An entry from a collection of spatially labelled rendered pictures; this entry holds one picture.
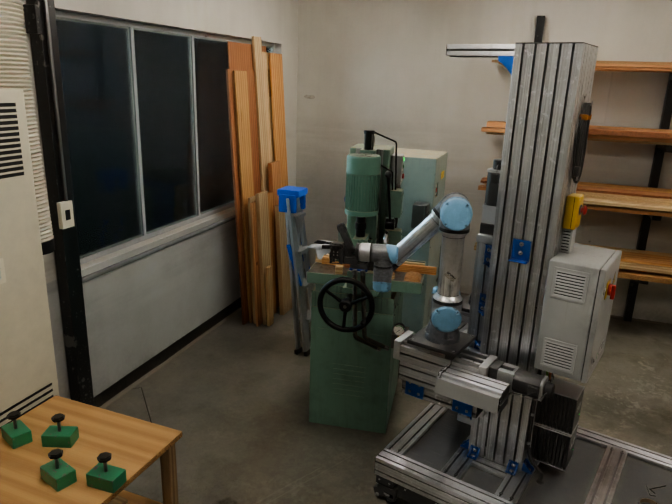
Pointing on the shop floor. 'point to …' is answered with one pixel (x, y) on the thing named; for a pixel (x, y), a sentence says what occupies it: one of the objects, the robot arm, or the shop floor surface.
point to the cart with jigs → (82, 455)
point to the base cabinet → (352, 371)
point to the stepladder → (291, 196)
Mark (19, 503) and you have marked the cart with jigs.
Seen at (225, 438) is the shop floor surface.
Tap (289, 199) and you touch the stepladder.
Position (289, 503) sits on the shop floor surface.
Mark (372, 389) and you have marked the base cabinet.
